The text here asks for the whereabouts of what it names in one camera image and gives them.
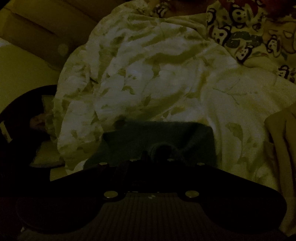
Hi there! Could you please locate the black small garment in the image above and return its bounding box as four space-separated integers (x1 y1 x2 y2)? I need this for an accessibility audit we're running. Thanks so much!
83 120 217 177

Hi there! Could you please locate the beige folded garment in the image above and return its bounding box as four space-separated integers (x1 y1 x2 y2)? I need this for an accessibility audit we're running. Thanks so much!
264 103 295 236

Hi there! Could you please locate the white leaf-print duvet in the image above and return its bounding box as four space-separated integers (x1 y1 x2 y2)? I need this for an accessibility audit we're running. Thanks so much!
53 1 295 189

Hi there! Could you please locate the cartoon monkey print blanket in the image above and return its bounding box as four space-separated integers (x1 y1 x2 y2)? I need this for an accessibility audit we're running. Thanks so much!
148 1 295 83

